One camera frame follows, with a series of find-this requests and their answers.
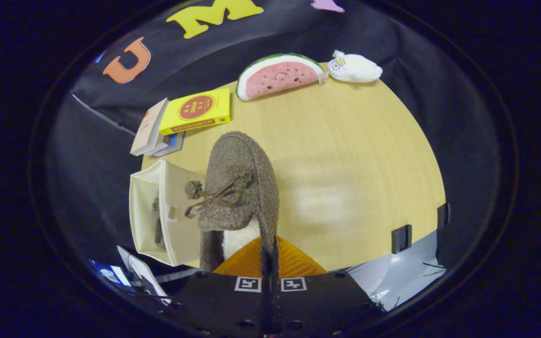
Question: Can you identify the watermelon slice plush toy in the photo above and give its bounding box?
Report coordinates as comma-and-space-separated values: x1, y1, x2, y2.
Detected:
235, 53, 326, 101

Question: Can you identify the blue lit screen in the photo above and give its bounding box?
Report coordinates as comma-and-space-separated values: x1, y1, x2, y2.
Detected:
90, 260, 132, 287

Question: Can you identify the white flat panel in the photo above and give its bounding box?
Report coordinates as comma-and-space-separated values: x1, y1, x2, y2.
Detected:
117, 245, 171, 305

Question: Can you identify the cream fabric storage box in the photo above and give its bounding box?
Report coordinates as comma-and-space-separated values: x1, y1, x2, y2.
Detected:
129, 160, 208, 267

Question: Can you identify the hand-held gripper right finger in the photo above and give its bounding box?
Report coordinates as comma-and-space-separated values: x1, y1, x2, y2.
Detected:
273, 236, 386, 338

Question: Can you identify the white plush toy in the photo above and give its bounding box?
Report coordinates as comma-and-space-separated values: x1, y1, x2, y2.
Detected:
327, 50, 384, 84

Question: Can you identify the brown fuzzy slipper shoe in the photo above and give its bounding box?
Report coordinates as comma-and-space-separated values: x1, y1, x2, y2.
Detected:
185, 131, 280, 273
152, 197, 165, 248

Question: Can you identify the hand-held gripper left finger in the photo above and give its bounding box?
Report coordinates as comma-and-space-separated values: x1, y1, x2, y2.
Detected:
170, 236, 271, 338

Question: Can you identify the blue book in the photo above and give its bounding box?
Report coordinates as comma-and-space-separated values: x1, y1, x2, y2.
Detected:
153, 131, 186, 158

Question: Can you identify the yellow book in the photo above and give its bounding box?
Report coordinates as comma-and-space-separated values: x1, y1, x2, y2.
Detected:
159, 88, 232, 136

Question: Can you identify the black table clamp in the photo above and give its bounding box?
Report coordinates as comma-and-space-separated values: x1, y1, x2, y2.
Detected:
391, 224, 413, 254
437, 202, 451, 230

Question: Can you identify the beige book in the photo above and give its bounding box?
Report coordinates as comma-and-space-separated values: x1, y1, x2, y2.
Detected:
130, 98, 170, 157

